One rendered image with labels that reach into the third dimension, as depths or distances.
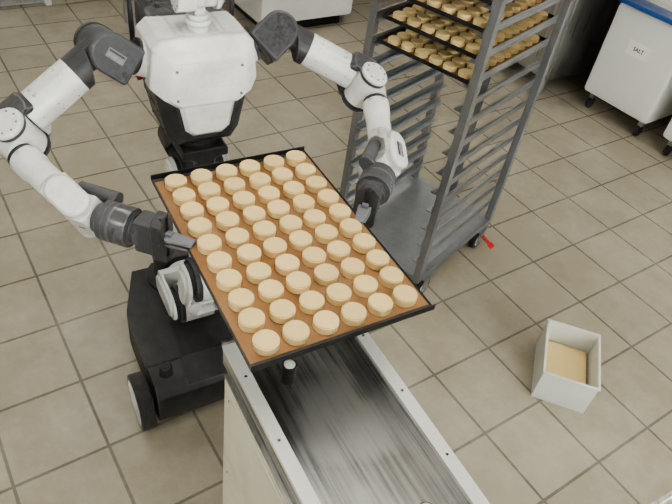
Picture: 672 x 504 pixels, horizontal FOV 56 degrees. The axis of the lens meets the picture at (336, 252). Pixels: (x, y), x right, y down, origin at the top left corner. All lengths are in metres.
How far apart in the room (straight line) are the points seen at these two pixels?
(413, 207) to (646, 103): 2.00
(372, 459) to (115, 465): 1.17
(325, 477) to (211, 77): 0.96
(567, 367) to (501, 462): 0.54
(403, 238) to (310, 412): 1.65
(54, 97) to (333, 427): 0.96
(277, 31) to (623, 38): 3.22
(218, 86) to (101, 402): 1.29
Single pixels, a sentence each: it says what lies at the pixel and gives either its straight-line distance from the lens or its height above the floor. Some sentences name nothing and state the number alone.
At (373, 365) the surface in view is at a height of 0.88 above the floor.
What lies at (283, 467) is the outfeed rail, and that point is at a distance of 1.27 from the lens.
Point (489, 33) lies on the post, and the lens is 2.17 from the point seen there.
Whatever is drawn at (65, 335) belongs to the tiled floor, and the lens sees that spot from 2.69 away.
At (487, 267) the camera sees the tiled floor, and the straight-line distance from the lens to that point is 3.16.
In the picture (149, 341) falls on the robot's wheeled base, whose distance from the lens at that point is 2.40.
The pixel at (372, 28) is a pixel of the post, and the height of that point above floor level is 1.09.
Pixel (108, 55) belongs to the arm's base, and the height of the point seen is 1.31.
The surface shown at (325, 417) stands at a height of 0.84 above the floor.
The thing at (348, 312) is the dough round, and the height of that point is 1.11.
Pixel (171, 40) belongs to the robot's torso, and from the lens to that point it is 1.61.
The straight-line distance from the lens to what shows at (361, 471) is 1.35.
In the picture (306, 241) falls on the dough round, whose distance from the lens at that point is 1.36.
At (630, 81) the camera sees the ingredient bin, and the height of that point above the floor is 0.33.
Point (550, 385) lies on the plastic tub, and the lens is 2.64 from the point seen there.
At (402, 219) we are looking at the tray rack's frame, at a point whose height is 0.15.
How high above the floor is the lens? 2.01
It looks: 42 degrees down
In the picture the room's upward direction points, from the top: 10 degrees clockwise
